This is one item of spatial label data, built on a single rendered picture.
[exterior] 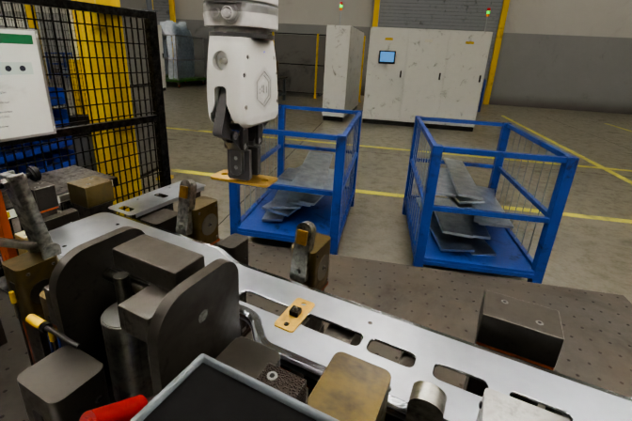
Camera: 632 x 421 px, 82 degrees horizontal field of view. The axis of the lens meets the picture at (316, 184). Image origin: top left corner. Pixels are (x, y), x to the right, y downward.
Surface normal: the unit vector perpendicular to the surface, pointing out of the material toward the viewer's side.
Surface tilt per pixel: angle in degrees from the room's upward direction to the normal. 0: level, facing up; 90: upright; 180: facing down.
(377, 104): 90
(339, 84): 90
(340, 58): 90
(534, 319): 0
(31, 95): 90
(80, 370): 0
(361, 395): 0
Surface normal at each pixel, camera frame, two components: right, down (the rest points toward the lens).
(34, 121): 0.89, 0.19
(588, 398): 0.05, -0.94
